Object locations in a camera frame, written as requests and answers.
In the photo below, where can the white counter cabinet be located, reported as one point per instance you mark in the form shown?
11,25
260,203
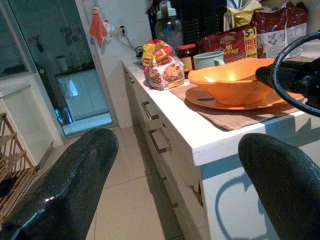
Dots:
180,140

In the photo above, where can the glass sliding door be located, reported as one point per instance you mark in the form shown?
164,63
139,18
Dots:
62,62

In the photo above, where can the wooden slatted rack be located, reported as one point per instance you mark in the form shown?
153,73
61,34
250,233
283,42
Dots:
12,172

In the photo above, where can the wall power outlet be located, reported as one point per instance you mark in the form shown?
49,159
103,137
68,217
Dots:
121,30

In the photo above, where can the brown woven placemat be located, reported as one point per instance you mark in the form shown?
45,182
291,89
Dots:
232,118

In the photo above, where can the pale green mug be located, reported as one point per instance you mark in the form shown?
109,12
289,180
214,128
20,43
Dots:
206,60

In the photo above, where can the red noodle multipack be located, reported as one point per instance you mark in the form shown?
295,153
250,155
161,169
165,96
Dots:
230,46

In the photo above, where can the orange hanging cloth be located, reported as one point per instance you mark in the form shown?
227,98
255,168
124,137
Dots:
98,28

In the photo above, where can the clear plastic water bottle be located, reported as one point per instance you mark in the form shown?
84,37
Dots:
168,27

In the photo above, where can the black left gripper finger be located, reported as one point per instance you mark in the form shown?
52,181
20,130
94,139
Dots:
266,73
287,185
67,185

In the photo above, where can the dark red food bag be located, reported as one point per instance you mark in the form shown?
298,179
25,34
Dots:
280,20

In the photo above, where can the yellow instant noodle pack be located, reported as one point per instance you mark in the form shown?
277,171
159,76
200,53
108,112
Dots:
163,66

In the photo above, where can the gold snack bag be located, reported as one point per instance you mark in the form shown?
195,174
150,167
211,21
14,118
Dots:
240,15

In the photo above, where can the orange wavy-rim bowl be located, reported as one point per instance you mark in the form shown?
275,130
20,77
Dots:
230,85

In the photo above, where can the orange plate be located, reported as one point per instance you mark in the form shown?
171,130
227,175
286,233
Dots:
200,98

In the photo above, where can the red-lidded sauce jar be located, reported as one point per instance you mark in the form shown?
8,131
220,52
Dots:
187,55

